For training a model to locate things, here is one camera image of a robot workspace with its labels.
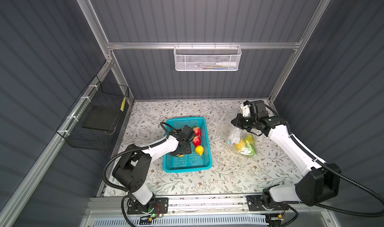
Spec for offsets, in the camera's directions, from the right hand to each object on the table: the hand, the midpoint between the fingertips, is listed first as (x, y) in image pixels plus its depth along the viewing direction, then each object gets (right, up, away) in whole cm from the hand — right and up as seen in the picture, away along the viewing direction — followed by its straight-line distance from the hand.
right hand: (233, 122), depth 81 cm
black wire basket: (-73, +16, -1) cm, 75 cm away
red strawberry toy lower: (-20, -13, +12) cm, 26 cm away
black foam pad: (-69, +3, -6) cm, 69 cm away
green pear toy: (+14, -11, +11) cm, 21 cm away
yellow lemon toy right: (-18, -17, +8) cm, 26 cm away
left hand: (-27, -18, +9) cm, 34 cm away
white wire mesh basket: (-11, +49, +36) cm, 62 cm away
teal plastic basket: (-22, -25, +8) cm, 34 cm away
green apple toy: (+10, -16, +4) cm, 19 cm away
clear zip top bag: (+8, -13, +10) cm, 18 cm away
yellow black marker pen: (-61, +10, +2) cm, 62 cm away
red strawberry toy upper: (-19, -7, +18) cm, 27 cm away
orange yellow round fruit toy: (-29, -19, +2) cm, 35 cm away
